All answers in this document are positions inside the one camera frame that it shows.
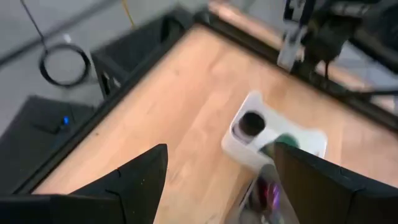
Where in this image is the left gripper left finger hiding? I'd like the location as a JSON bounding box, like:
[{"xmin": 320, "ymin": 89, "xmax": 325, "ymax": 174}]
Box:
[{"xmin": 70, "ymin": 142, "xmax": 169, "ymax": 224}]

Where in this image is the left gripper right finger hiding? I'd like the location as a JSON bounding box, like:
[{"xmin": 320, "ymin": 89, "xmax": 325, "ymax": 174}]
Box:
[{"xmin": 272, "ymin": 141, "xmax": 367, "ymax": 224}]

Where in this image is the green-lid spice jar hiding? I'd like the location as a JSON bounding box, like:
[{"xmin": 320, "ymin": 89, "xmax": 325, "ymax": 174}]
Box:
[{"xmin": 259, "ymin": 133, "xmax": 300, "ymax": 157}]

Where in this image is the grey translucent bin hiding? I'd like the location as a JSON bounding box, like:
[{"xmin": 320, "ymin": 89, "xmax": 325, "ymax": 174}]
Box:
[{"xmin": 225, "ymin": 163, "xmax": 301, "ymax": 224}]

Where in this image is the black aluminium frame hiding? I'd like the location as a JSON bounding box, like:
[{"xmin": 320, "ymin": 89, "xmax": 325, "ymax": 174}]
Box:
[{"xmin": 14, "ymin": 7, "xmax": 398, "ymax": 195}]

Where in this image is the black coiled cable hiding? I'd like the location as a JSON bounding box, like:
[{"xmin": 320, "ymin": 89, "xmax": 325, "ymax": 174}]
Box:
[{"xmin": 19, "ymin": 0, "xmax": 92, "ymax": 88}]

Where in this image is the yellow cable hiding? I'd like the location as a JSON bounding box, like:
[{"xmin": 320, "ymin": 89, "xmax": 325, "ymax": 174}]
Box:
[{"xmin": 121, "ymin": 0, "xmax": 137, "ymax": 29}]

